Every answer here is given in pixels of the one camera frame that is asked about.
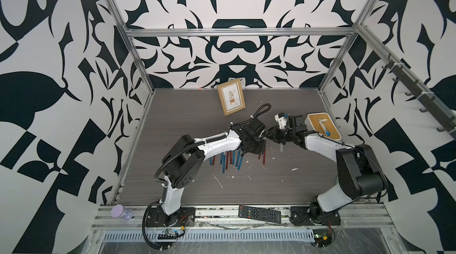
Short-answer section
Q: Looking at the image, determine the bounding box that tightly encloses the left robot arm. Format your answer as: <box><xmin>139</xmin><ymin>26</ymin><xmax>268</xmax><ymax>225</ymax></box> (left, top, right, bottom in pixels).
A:
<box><xmin>154</xmin><ymin>118</ymin><xmax>266</xmax><ymax>216</ymax></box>

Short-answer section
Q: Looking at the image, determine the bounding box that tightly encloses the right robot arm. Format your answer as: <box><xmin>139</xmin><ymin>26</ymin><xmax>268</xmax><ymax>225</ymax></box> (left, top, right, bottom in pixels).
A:
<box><xmin>267</xmin><ymin>113</ymin><xmax>388</xmax><ymax>224</ymax></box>

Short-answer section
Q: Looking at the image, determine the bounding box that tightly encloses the blue knife capped middle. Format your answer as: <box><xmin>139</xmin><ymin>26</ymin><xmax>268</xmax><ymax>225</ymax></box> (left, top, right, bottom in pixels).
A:
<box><xmin>232</xmin><ymin>150</ymin><xmax>236</xmax><ymax>165</ymax></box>

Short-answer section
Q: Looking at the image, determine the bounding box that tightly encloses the blue knife capped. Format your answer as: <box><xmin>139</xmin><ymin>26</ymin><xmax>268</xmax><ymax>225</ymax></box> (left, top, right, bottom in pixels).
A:
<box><xmin>220</xmin><ymin>152</ymin><xmax>226</xmax><ymax>173</ymax></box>
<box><xmin>232</xmin><ymin>150</ymin><xmax>236</xmax><ymax>165</ymax></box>
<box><xmin>236</xmin><ymin>149</ymin><xmax>244</xmax><ymax>170</ymax></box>

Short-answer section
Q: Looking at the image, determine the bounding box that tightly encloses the blue knife capped right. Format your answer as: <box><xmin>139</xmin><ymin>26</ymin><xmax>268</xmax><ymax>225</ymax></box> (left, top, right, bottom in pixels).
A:
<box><xmin>236</xmin><ymin>149</ymin><xmax>244</xmax><ymax>170</ymax></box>

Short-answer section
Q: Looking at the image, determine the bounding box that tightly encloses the red knife capped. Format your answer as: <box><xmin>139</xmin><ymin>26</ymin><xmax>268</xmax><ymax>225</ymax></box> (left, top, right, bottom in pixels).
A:
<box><xmin>225</xmin><ymin>151</ymin><xmax>232</xmax><ymax>169</ymax></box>

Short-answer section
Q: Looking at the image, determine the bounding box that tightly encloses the white box with wooden lid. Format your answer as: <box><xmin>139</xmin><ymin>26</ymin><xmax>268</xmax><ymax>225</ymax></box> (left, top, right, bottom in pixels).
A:
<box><xmin>305</xmin><ymin>112</ymin><xmax>342</xmax><ymax>141</ymax></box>

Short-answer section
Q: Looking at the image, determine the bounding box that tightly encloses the black remote control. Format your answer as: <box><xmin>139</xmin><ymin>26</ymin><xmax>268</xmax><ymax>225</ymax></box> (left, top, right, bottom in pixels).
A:
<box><xmin>238</xmin><ymin>205</ymin><xmax>281</xmax><ymax>224</ymax></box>

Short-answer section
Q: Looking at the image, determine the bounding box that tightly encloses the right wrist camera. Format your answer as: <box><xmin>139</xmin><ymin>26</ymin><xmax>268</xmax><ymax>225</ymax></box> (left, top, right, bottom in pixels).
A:
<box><xmin>274</xmin><ymin>113</ymin><xmax>289</xmax><ymax>130</ymax></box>

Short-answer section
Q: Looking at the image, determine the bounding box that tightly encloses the wooden picture frame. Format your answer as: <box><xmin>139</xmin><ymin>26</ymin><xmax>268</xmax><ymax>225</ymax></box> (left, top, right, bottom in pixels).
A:
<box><xmin>217</xmin><ymin>79</ymin><xmax>246</xmax><ymax>116</ymax></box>

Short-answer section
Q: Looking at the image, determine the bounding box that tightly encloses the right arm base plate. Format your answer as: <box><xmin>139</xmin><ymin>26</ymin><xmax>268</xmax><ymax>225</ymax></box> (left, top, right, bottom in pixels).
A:
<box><xmin>290</xmin><ymin>204</ymin><xmax>342</xmax><ymax>226</ymax></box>

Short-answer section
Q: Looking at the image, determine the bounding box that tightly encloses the white cable duct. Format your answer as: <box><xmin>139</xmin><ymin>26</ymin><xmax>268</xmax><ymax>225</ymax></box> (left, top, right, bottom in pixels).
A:
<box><xmin>103</xmin><ymin>229</ymin><xmax>315</xmax><ymax>243</ymax></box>

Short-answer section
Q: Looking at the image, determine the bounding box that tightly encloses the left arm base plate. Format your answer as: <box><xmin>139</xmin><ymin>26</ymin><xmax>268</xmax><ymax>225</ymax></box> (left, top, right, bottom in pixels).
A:
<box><xmin>145</xmin><ymin>207</ymin><xmax>196</xmax><ymax>227</ymax></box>

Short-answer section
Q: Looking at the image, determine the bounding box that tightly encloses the black wall hook rail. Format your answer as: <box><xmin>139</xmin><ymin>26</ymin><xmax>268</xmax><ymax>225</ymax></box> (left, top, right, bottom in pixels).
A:
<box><xmin>382</xmin><ymin>53</ymin><xmax>456</xmax><ymax>140</ymax></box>

